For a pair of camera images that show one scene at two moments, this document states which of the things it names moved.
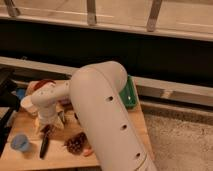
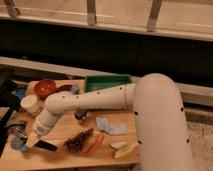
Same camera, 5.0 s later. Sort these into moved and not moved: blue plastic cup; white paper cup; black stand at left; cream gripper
Moved: cream gripper
Not moved: blue plastic cup; white paper cup; black stand at left
